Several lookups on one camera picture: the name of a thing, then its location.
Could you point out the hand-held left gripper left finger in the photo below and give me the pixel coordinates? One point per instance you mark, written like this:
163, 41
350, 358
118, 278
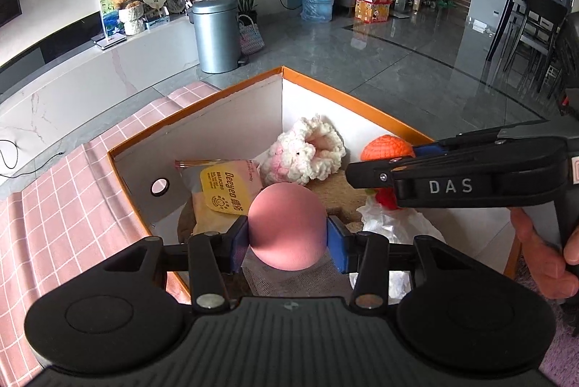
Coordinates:
239, 244

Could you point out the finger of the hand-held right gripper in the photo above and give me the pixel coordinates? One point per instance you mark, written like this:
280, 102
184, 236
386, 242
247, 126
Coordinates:
429, 150
371, 174

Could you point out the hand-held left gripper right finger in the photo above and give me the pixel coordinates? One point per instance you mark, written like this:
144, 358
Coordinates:
339, 242

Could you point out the tan loofah pad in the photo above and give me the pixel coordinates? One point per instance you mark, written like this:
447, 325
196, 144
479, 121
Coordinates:
341, 192

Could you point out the pink sponge ball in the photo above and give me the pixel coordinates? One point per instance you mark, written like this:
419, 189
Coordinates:
287, 224

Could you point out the brown plush cloth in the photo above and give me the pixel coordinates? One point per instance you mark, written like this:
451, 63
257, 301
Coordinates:
187, 226

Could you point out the clear packet with yellow label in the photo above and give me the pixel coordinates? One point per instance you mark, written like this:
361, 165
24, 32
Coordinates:
226, 188

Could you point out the white plastic bag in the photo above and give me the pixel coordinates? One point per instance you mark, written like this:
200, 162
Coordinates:
398, 228

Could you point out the orange cardboard box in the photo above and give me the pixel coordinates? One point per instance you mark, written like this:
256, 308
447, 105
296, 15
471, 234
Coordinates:
316, 102

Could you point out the person's right hand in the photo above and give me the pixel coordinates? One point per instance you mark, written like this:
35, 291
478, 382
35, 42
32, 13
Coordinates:
547, 269

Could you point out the orange crochet item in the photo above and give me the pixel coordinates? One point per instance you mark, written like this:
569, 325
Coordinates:
386, 147

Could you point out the grey mesh cloth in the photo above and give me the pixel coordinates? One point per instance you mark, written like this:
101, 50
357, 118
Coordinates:
262, 278

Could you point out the white pink crochet item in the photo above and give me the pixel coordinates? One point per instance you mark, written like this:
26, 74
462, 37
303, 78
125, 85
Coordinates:
298, 152

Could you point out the black chair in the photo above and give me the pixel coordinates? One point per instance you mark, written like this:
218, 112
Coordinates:
538, 34

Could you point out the black dining table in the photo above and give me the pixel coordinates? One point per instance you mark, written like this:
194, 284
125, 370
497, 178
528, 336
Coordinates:
509, 11

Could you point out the red orange gift bag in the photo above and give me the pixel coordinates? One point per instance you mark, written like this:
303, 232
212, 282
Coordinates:
372, 7

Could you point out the woven basket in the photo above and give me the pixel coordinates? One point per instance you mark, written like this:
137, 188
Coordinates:
251, 36

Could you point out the pink checked tablecloth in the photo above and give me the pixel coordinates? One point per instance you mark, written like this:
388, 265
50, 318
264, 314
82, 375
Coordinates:
54, 206

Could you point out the grey metal trash can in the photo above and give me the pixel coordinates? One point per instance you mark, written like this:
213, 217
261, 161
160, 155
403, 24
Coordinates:
215, 34

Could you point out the white marble media cabinet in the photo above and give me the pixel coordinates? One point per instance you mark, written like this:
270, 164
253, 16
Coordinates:
68, 97

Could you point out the purple rug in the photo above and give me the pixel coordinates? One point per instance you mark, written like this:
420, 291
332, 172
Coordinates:
563, 346

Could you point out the white flat book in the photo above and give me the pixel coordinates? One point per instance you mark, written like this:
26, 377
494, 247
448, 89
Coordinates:
108, 42

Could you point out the white knitted pot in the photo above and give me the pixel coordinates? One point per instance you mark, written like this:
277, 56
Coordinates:
132, 18

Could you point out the decorative round plate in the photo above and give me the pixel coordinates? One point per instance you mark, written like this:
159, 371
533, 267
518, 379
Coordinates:
174, 0

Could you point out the blue green painting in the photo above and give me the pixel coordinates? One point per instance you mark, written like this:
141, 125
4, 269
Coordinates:
108, 18

